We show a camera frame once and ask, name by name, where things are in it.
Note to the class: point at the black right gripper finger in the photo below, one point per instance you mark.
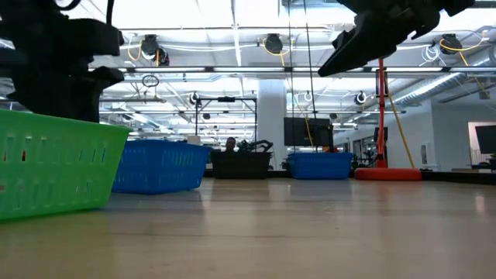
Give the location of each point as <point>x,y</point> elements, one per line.
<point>343,38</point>
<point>368,42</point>

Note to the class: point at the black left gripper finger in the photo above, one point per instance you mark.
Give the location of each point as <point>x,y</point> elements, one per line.
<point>97,81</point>
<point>46,97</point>

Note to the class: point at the green plastic basket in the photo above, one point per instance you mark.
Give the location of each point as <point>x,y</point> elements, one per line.
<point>58,170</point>

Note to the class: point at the blue plastic basket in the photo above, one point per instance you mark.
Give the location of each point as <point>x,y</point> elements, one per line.
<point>319,170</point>
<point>155,186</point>
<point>319,153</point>

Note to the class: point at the black plastic basket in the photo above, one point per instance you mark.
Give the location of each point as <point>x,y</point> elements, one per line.
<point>240,170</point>
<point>240,152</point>

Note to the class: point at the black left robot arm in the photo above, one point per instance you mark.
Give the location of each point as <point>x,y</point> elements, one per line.
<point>23,9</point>

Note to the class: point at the black background robot arm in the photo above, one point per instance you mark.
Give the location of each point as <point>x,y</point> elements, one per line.
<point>255,146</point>

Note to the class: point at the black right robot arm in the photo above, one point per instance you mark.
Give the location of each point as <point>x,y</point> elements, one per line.
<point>459,5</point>

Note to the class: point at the black monitor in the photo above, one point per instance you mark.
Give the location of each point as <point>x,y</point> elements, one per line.
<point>486,139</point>
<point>298,131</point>

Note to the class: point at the red desk lamp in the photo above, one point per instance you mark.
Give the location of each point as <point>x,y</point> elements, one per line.
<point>387,174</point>

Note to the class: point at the person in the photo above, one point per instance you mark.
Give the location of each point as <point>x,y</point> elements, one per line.
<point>231,144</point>

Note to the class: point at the black background gantry frame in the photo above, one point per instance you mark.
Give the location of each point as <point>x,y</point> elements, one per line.
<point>226,99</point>

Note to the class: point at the black aluminium table frame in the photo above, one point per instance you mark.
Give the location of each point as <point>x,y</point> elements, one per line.
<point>457,177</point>

